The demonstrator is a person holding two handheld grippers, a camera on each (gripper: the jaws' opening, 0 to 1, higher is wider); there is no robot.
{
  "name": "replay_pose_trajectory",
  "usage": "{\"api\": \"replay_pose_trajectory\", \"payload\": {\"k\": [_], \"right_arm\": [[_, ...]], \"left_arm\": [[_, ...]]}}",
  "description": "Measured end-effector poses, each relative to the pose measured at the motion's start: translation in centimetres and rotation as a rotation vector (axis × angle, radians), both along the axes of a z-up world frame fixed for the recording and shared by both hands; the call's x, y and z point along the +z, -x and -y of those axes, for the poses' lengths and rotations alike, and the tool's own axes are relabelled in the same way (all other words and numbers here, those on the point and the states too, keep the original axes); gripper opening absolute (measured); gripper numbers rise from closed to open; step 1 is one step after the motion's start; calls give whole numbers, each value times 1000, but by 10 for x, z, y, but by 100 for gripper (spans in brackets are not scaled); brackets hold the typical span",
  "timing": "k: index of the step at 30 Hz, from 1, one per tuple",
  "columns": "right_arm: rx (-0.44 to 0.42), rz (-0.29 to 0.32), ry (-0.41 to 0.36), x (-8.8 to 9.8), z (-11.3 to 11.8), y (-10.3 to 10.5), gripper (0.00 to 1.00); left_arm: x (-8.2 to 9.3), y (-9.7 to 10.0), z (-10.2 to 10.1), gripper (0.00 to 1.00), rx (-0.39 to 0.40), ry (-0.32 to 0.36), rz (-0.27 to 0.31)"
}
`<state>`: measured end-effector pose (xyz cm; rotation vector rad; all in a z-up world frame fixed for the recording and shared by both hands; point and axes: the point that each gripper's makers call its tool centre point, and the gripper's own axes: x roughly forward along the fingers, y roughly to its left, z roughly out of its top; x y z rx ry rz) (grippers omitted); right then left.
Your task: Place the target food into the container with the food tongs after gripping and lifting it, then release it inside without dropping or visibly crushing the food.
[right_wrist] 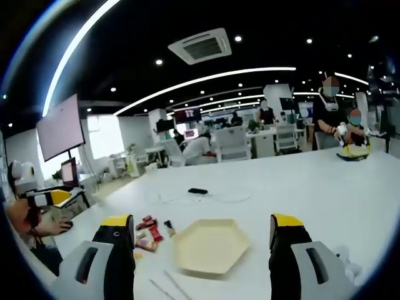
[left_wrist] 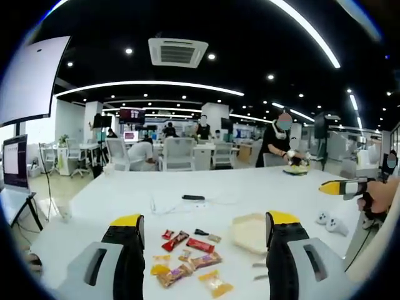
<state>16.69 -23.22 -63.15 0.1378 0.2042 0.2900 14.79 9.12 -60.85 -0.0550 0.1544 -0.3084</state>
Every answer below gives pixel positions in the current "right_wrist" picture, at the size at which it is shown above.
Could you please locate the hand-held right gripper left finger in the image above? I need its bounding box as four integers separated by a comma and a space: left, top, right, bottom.
49, 214, 137, 300

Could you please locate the long ceiling light strip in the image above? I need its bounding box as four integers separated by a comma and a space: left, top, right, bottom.
41, 0, 122, 118

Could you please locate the ceiling air vent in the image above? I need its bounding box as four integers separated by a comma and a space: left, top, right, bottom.
167, 27, 233, 66

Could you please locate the curved ceiling light strip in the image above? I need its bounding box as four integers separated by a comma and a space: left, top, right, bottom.
116, 66, 297, 117

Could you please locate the small monitor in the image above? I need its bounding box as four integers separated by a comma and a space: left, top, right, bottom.
60, 157, 79, 188

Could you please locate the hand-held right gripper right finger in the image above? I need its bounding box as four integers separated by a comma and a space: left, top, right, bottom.
268, 213, 356, 300

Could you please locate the large display screen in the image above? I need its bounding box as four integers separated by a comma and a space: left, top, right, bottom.
35, 93, 86, 163

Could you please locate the hanging dark screen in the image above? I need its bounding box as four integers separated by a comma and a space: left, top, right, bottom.
173, 107, 203, 123

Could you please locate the pink snack packet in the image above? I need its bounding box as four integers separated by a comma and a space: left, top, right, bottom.
135, 238, 159, 253

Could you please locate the black and white snack packet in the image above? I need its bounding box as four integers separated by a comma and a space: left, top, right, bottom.
163, 219, 178, 238

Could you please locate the cream hexagonal container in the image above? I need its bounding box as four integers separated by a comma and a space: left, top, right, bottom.
171, 218, 251, 277

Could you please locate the person's left hand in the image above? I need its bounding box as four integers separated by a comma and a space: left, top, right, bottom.
5, 198, 43, 234

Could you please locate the white cable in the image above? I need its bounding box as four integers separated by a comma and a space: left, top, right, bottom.
159, 191, 251, 204

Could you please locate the white side desk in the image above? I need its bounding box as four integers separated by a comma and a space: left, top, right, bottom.
51, 184, 92, 221

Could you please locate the green potted plant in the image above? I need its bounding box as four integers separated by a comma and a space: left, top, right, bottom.
247, 119, 263, 134

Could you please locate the white crumpled paper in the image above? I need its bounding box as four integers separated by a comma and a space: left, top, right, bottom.
334, 246, 364, 286

